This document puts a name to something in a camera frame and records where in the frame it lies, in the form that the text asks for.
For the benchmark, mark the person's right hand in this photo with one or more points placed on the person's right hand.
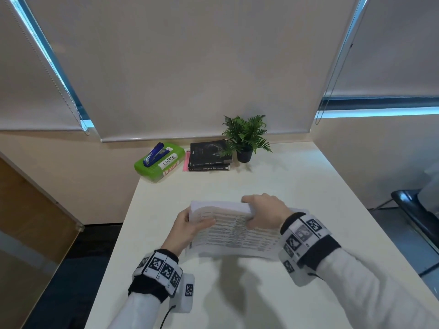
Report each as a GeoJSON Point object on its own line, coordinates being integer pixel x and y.
{"type": "Point", "coordinates": [271, 212]}

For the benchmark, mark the person's left hand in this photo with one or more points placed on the person's left hand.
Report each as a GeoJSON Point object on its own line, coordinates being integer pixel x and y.
{"type": "Point", "coordinates": [178, 232]}

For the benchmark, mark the person's left thumb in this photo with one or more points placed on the person's left thumb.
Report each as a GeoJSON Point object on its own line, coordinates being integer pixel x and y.
{"type": "Point", "coordinates": [204, 225]}

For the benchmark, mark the person's right fingers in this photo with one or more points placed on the person's right fingers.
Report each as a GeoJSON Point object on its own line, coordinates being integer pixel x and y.
{"type": "Point", "coordinates": [248, 199]}

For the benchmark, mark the stack of printed paper sheets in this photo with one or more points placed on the stack of printed paper sheets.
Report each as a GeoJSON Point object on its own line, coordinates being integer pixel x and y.
{"type": "Point", "coordinates": [236, 236]}

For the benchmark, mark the person's right forearm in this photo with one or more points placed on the person's right forearm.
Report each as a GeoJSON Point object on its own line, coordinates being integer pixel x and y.
{"type": "Point", "coordinates": [370, 291]}

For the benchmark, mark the person's left forearm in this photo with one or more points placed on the person's left forearm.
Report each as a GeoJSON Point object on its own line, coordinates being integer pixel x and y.
{"type": "Point", "coordinates": [137, 313]}

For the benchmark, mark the thin black book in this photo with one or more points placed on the thin black book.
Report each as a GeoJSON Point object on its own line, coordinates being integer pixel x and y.
{"type": "Point", "coordinates": [209, 168]}

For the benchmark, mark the thick black book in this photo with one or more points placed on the thick black book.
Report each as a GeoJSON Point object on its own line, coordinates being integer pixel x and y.
{"type": "Point", "coordinates": [207, 152]}

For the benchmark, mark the left wrist marker tracker band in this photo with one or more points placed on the left wrist marker tracker band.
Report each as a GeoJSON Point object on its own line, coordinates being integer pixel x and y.
{"type": "Point", "coordinates": [161, 270]}

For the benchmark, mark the wrist marker tracker band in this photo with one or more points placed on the wrist marker tracker band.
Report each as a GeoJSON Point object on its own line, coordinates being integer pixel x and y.
{"type": "Point", "coordinates": [161, 270]}
{"type": "Point", "coordinates": [301, 246]}

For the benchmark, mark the potted green fern plant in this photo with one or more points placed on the potted green fern plant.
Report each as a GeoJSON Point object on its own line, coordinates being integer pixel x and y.
{"type": "Point", "coordinates": [245, 135]}

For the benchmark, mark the pink notebook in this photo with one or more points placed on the pink notebook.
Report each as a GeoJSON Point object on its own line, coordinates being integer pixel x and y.
{"type": "Point", "coordinates": [186, 161]}

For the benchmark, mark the right wrist marker tracker band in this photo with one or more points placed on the right wrist marker tracker band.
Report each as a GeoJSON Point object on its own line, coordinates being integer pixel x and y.
{"type": "Point", "coordinates": [301, 246]}

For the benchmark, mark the green plastic box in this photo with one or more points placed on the green plastic box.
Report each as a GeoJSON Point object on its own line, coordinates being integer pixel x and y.
{"type": "Point", "coordinates": [156, 171]}

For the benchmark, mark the blue stapler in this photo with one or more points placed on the blue stapler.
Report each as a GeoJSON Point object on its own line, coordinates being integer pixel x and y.
{"type": "Point", "coordinates": [154, 155]}

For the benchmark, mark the wide beige roller blind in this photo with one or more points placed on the wide beige roller blind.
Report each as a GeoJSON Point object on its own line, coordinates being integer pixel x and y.
{"type": "Point", "coordinates": [192, 65]}

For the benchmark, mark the black chair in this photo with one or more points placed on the black chair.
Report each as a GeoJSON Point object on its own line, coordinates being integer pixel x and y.
{"type": "Point", "coordinates": [416, 208]}

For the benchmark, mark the brown wooden door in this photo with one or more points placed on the brown wooden door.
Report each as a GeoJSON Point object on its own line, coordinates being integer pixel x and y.
{"type": "Point", "coordinates": [31, 236]}

